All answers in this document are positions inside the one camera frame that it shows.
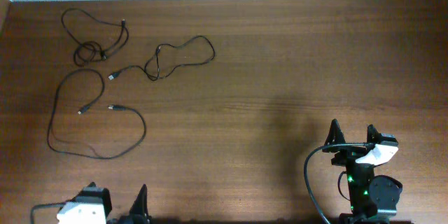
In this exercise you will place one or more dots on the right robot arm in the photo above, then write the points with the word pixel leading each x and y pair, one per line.
pixel 373 198

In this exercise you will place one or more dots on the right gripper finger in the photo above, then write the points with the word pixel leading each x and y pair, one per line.
pixel 373 136
pixel 335 135

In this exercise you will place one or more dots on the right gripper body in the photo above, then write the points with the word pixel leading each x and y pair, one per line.
pixel 348 155

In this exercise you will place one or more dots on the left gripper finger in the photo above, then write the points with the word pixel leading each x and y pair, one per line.
pixel 91 184
pixel 140 206

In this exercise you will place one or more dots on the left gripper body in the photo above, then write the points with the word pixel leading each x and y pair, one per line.
pixel 129 220

